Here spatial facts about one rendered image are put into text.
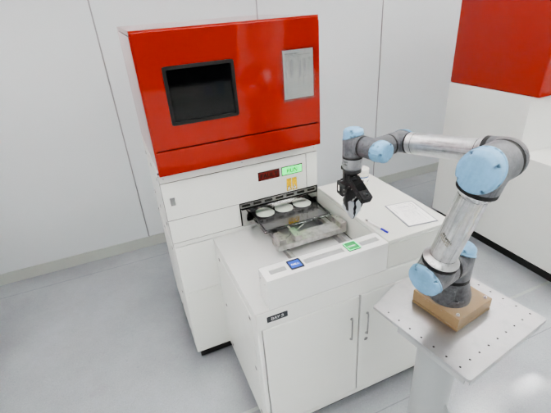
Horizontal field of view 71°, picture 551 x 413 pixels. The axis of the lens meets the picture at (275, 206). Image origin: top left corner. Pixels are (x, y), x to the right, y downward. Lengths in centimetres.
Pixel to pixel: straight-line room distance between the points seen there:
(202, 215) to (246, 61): 76
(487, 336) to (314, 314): 63
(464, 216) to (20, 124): 292
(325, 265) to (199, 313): 97
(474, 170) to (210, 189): 121
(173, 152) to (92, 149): 163
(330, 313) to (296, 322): 16
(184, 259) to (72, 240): 173
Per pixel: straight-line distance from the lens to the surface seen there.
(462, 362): 146
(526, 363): 272
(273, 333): 164
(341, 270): 161
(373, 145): 135
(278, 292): 152
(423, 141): 138
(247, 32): 176
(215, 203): 194
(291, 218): 197
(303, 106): 190
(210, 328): 238
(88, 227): 358
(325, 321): 174
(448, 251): 129
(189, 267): 209
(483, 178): 112
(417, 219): 186
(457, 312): 154
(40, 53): 322
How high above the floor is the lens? 188
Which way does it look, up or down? 28 degrees down
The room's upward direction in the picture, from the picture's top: 4 degrees counter-clockwise
